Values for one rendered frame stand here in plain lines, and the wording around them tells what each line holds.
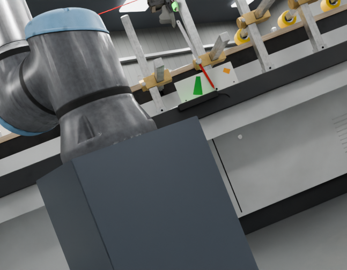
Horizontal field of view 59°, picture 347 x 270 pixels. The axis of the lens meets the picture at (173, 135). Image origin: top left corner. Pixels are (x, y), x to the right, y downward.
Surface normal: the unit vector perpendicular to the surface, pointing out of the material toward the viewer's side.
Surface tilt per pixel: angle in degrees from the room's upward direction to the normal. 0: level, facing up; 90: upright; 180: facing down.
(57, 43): 90
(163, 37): 90
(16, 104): 106
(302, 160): 90
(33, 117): 136
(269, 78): 90
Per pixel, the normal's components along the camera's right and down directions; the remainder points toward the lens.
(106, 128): 0.08, -0.42
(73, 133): -0.53, -0.18
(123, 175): 0.55, -0.24
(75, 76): 0.01, -0.03
